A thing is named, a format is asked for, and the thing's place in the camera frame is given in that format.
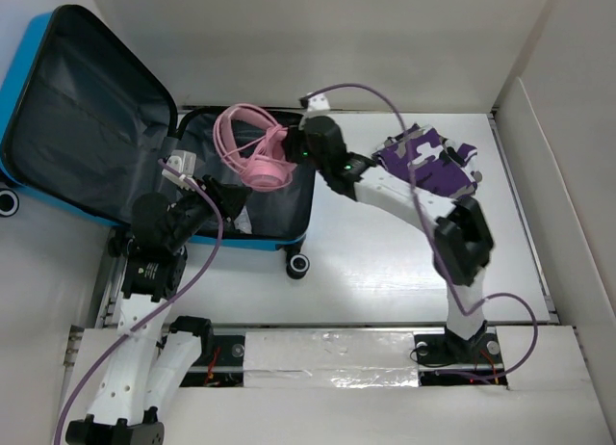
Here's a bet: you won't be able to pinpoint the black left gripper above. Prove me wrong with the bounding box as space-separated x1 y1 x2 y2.
166 173 249 251

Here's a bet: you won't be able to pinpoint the translucent white plastic bottle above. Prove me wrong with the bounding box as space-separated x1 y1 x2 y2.
234 207 252 235

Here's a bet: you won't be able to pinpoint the pink headphones with cable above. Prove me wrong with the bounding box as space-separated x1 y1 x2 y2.
213 103 296 193

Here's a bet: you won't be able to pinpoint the purple camouflage clothing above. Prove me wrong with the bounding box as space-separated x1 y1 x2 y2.
372 123 482 199

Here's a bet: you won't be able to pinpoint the blue kids suitcase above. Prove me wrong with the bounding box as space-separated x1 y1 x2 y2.
1 5 316 279

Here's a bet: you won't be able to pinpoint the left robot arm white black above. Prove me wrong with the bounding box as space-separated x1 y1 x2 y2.
53 176 251 444

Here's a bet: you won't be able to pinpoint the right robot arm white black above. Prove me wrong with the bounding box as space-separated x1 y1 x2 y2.
282 117 494 361

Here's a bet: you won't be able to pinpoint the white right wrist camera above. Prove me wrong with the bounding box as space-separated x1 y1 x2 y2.
299 93 331 114

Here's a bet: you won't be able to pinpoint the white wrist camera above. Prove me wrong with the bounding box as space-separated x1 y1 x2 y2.
162 150 196 190
299 93 331 114

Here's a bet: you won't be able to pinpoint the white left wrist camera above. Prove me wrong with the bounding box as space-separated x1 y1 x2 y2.
162 150 196 190

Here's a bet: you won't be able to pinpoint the metal base rail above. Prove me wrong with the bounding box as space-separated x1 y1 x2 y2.
181 327 507 389

